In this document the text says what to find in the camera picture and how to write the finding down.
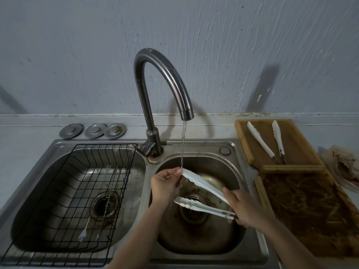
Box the person's left hand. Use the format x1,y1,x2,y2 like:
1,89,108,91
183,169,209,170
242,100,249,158
150,166,184,205

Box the person's right hand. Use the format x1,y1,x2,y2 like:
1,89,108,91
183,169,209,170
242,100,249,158
222,187,274,230

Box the wooden two-compartment tray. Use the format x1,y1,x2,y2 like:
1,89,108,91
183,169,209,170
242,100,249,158
254,164,359,260

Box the stainless steel double sink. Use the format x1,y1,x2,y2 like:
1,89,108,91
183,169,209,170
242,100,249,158
0,138,281,269

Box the curved steel faucet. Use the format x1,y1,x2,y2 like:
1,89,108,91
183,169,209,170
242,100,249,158
133,48,194,163

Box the person's right forearm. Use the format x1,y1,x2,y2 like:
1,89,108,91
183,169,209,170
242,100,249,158
255,217,323,269

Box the person's left forearm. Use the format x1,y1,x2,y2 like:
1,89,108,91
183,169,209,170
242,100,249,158
106,194,169,269

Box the round metal sink drain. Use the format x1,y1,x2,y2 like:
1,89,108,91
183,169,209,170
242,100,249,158
179,194,209,225
91,192,120,220

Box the stained crumpled plastic bag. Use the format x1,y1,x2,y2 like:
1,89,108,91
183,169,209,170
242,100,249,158
318,145,359,194

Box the black wire rack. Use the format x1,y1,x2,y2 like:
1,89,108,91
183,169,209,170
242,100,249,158
0,143,138,268

